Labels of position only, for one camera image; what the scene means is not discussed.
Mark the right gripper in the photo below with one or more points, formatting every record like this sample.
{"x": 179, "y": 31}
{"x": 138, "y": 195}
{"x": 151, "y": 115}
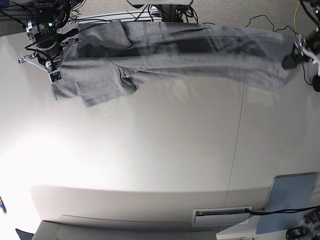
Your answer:
{"x": 49, "y": 62}

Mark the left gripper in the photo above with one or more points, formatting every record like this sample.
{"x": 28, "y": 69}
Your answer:
{"x": 305, "y": 49}

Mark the grey T-shirt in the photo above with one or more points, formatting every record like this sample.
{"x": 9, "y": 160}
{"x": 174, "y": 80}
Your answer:
{"x": 113, "y": 59}

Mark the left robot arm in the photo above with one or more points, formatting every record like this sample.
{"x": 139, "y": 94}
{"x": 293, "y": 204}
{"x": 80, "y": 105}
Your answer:
{"x": 312, "y": 9}

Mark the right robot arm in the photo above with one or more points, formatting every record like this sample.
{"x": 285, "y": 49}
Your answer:
{"x": 49, "y": 46}

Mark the black round puck device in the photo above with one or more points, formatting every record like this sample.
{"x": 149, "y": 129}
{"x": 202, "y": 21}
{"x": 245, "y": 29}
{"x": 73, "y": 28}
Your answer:
{"x": 316, "y": 83}

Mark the central robot stand base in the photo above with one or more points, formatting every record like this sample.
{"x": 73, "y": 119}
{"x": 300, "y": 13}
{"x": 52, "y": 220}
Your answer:
{"x": 169, "y": 10}

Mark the blue-grey flat board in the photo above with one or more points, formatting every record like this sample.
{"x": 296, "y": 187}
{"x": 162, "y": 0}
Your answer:
{"x": 291, "y": 191}

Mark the blue orange tool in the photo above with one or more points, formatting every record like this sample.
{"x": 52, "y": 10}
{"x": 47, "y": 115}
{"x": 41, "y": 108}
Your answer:
{"x": 2, "y": 206}

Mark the black device bottom right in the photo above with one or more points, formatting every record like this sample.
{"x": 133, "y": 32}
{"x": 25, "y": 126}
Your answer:
{"x": 297, "y": 233}

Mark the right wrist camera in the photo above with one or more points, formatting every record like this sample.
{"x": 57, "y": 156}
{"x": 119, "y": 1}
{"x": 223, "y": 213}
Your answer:
{"x": 55, "y": 76}

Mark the white table cable tray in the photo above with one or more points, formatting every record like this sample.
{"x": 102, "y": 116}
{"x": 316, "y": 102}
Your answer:
{"x": 214, "y": 217}

